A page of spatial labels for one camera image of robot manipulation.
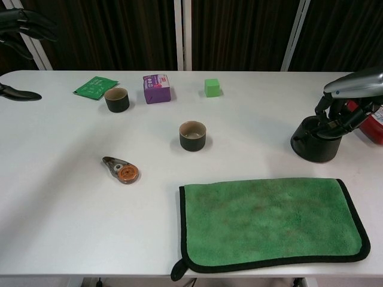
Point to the black teapot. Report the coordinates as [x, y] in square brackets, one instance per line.
[311, 146]

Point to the orange correction tape dispenser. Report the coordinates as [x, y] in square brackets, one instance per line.
[125, 174]

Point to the purple small box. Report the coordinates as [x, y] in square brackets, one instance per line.
[158, 93]

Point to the red squeeze bottle white cap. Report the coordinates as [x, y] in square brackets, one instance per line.
[374, 128]

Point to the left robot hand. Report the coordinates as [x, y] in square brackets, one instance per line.
[30, 22]

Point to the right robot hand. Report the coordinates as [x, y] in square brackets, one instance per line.
[356, 82]

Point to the green foil packet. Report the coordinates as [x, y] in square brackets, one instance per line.
[92, 87]

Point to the green cloth black trim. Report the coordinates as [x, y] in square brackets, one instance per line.
[269, 221]

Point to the light green cube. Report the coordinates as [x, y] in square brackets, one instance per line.
[212, 88]

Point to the white partition post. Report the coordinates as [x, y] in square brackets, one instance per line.
[182, 36]
[294, 36]
[36, 51]

